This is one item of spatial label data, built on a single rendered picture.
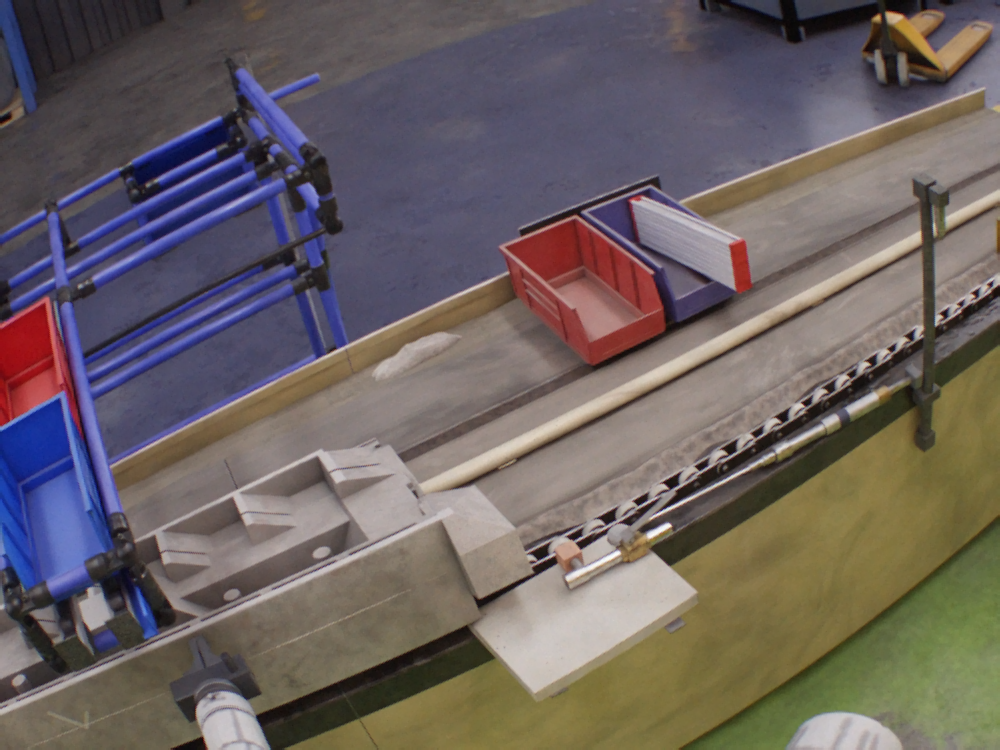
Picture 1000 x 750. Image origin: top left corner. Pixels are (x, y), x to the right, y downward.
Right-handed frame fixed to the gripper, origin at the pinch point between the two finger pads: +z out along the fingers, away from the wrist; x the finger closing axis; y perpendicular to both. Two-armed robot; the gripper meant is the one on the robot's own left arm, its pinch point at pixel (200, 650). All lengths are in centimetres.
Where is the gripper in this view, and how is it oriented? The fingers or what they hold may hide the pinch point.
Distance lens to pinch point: 162.0
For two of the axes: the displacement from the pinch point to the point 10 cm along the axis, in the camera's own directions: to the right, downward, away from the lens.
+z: -3.9, -3.3, 8.6
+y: -2.8, -8.5, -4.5
